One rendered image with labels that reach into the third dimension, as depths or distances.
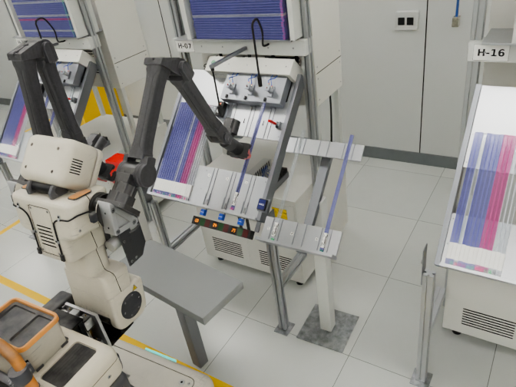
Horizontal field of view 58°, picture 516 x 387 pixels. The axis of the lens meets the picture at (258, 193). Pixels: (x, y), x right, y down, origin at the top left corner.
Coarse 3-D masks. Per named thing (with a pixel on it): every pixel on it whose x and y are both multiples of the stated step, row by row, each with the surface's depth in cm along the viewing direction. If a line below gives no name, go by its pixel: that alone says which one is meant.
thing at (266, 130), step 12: (204, 72) 245; (204, 84) 243; (204, 96) 241; (216, 96) 237; (240, 108) 228; (252, 108) 225; (276, 108) 218; (240, 120) 226; (252, 120) 223; (264, 120) 220; (276, 120) 216; (240, 132) 224; (252, 132) 221; (264, 132) 218; (276, 132) 215
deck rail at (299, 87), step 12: (300, 84) 216; (300, 96) 218; (288, 108) 214; (288, 120) 212; (288, 132) 214; (276, 156) 210; (276, 168) 211; (276, 180) 213; (264, 192) 209; (264, 216) 209
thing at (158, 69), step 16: (160, 64) 146; (176, 64) 151; (160, 80) 147; (144, 96) 147; (160, 96) 149; (144, 112) 146; (144, 128) 146; (144, 144) 146; (128, 160) 149; (144, 160) 145; (144, 176) 144
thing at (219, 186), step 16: (208, 176) 227; (224, 176) 223; (256, 176) 214; (192, 192) 229; (208, 192) 225; (224, 192) 220; (240, 192) 216; (256, 192) 212; (224, 208) 219; (240, 208) 214
